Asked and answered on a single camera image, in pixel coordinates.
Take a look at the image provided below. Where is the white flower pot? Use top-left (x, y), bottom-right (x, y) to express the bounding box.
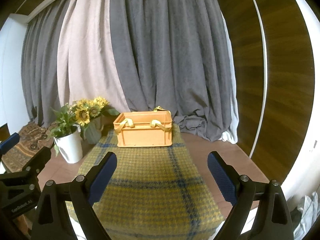
top-left (54, 126), bottom-right (83, 164)

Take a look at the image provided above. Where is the green vase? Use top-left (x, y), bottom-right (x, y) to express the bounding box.
top-left (84, 117), bottom-right (104, 145)

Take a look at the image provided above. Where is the green leafy plant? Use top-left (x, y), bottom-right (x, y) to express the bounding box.
top-left (49, 103), bottom-right (78, 154)

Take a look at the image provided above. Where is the yellow plaid woven blanket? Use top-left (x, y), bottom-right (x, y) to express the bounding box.
top-left (78, 125), bottom-right (224, 239)

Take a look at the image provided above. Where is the sunflower bouquet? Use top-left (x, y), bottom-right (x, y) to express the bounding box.
top-left (71, 96), bottom-right (119, 127)

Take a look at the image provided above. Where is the orange plastic crate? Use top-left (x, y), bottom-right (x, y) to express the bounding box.
top-left (113, 107), bottom-right (173, 147)

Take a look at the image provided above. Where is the beige curtain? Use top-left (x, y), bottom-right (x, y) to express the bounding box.
top-left (57, 0), bottom-right (130, 113)

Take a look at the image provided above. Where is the grey curtain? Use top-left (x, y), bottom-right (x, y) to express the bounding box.
top-left (21, 0), bottom-right (239, 144)

